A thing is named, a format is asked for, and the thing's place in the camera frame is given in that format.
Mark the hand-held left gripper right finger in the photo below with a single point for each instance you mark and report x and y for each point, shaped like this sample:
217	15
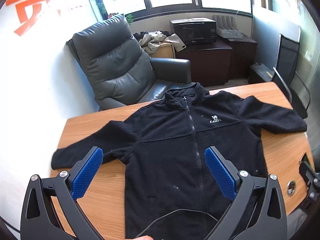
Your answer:
221	173

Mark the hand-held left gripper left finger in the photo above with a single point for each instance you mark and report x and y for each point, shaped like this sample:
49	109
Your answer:
86	173

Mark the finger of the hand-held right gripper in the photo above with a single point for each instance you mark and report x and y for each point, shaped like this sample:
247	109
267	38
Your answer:
310	180

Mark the black fleece zip jacket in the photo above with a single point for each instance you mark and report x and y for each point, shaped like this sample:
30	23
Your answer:
162	142

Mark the pile of beige clothes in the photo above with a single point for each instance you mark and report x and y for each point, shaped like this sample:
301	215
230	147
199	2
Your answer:
155	41

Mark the silver desk grommet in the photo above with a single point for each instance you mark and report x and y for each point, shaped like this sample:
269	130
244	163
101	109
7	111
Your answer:
291	188

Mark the person's grey jeans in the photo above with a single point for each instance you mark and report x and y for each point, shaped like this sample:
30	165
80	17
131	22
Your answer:
297	220

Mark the dark storage box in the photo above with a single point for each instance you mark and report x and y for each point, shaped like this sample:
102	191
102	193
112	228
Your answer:
260	73

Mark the grey leather armchair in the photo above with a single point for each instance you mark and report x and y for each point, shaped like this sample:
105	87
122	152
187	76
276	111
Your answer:
112	62

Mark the dark wooden cabinet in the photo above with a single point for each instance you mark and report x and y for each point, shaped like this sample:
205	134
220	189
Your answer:
243	55
202	60

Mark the black mesh office chair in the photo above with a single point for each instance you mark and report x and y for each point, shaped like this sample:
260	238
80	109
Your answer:
287	57

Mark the light wooden cabinet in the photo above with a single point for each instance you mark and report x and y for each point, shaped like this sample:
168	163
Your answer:
162	51

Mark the black microwave oven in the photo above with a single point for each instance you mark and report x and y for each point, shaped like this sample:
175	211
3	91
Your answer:
197	32

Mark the grey file organiser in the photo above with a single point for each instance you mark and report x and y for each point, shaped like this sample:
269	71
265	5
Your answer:
227	27

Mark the green potted plant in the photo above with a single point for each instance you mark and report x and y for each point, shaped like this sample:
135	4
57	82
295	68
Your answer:
101	5

